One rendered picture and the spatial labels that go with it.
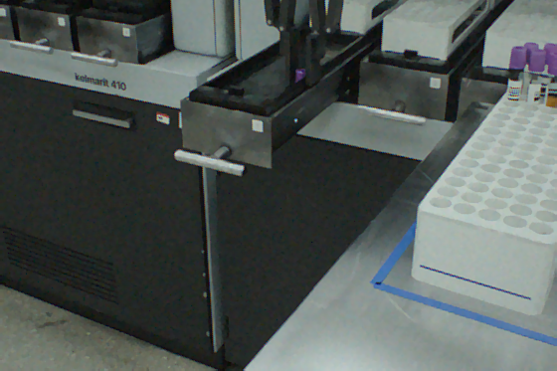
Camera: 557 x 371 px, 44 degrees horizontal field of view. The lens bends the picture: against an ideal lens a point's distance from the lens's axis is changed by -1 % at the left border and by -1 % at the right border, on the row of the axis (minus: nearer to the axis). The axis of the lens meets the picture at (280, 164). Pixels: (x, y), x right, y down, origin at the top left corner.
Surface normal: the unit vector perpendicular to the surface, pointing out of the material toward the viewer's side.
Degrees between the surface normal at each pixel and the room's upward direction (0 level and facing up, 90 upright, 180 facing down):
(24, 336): 0
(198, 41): 90
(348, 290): 0
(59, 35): 90
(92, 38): 90
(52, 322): 0
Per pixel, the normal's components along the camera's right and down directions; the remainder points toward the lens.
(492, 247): -0.50, 0.40
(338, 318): 0.00, -0.89
